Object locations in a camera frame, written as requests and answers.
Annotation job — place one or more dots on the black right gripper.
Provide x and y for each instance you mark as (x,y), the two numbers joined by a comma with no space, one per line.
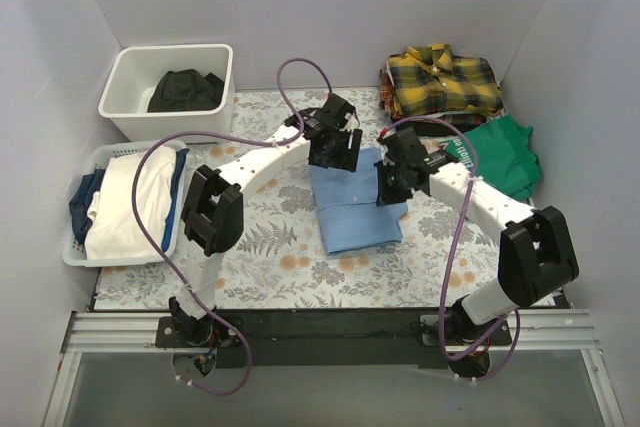
(391,185)

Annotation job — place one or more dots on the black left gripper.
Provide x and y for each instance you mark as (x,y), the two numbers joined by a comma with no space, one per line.
(335,153)

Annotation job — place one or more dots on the light blue long sleeve shirt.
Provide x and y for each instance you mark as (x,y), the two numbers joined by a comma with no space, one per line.
(349,218)

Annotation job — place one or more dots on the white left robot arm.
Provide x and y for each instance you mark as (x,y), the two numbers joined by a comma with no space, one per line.
(213,212)

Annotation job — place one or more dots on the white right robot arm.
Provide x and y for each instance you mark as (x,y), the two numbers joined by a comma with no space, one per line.
(536,254)

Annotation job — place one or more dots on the stack of folded plaid shirts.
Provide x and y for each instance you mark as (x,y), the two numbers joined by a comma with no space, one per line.
(440,117)

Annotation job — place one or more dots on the yellow plaid flannel shirt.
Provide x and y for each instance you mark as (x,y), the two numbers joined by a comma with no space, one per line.
(445,79)

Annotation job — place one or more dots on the green t-shirt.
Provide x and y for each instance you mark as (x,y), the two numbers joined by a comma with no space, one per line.
(505,160)

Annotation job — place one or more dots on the floral patterned table mat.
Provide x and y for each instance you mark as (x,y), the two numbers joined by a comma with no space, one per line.
(280,261)

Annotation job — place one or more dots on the dark striped garment in bin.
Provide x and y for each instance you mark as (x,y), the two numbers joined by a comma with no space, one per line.
(186,91)

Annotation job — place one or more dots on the white plastic bin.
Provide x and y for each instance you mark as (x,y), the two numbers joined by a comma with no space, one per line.
(138,70)

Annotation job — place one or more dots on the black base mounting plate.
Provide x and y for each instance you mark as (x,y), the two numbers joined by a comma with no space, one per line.
(311,337)

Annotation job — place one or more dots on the cream white garment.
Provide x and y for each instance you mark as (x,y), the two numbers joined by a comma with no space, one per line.
(115,234)

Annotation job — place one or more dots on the dark blue denim garment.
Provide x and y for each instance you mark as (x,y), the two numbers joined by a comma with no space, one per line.
(80,203)

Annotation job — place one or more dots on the aluminium frame rail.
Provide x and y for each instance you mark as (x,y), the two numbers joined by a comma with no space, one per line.
(541,329)

